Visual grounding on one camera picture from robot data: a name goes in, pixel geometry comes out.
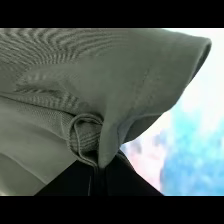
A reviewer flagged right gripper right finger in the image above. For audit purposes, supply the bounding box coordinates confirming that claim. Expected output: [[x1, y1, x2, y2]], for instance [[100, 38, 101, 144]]
[[98, 149, 164, 197]]

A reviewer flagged grey-green shirt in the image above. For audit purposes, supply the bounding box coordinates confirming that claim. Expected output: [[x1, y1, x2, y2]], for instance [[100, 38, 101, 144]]
[[0, 27, 213, 197]]

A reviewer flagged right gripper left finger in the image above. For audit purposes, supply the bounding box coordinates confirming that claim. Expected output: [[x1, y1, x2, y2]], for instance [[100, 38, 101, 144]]
[[34, 159, 100, 197]]

